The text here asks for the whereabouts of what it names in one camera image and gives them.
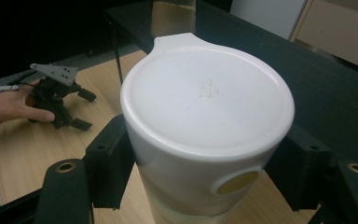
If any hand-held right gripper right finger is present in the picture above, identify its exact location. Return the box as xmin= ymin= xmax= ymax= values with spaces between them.
xmin=265 ymin=124 xmax=336 ymax=213

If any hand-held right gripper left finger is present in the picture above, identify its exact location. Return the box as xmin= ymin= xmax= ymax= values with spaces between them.
xmin=84 ymin=113 xmax=137 ymax=210

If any black shelf with metal legs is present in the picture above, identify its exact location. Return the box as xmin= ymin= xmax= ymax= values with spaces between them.
xmin=103 ymin=0 xmax=358 ymax=175

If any seasoning jar with spouted lid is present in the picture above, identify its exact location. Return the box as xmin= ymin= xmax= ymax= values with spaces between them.
xmin=119 ymin=32 xmax=296 ymax=224

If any black curtain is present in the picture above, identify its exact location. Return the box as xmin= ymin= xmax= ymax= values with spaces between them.
xmin=0 ymin=0 xmax=154 ymax=83

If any beige wooden cabinet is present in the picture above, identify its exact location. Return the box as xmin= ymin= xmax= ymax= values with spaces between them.
xmin=288 ymin=0 xmax=358 ymax=75

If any white panel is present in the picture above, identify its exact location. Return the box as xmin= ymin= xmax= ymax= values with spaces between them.
xmin=229 ymin=0 xmax=308 ymax=40

